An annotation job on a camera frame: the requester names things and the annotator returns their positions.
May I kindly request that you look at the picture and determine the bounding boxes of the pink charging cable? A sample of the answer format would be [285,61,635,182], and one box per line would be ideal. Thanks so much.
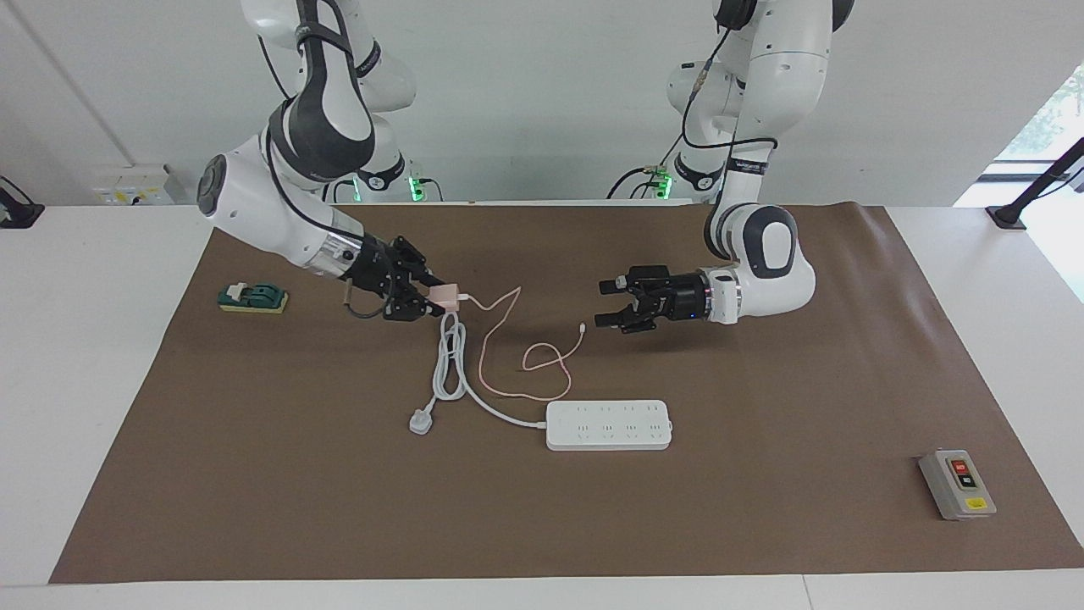
[457,286,590,402]

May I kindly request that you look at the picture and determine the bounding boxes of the white power strip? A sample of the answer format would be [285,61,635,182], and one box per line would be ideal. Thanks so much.
[545,400,674,452]

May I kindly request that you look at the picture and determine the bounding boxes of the brown table mat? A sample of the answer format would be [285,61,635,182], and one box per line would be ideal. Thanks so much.
[49,202,1084,585]

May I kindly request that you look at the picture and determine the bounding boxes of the black angled stand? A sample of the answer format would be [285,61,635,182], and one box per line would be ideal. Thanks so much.
[986,136,1084,231]

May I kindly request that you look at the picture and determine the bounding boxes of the bright window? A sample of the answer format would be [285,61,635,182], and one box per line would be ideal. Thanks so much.
[993,66,1084,164]

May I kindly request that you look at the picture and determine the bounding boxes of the white power cord with plug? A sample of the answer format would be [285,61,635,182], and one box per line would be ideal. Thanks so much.
[409,310,550,437]

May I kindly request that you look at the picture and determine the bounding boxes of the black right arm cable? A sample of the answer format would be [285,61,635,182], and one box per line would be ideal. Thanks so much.
[254,34,395,323]

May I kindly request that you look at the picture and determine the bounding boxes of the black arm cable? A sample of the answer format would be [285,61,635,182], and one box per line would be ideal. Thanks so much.
[673,25,780,179]
[254,34,395,323]

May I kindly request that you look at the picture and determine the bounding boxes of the black base cable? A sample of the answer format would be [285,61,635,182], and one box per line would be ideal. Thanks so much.
[606,161,678,201]
[324,165,443,204]

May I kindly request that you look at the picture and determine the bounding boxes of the green knife switch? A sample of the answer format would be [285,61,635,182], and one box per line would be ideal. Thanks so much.
[218,282,290,315]

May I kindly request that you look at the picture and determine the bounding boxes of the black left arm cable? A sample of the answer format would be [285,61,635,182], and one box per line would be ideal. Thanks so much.
[673,25,780,179]

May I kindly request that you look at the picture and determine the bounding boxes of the white wall socket box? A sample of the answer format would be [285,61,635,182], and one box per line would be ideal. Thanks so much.
[91,165,176,206]

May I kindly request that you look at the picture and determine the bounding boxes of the grey on-off switch box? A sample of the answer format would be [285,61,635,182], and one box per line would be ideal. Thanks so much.
[918,449,998,521]

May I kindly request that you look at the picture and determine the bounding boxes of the black table clamp mount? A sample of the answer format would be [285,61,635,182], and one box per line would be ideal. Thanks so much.
[0,175,45,230]

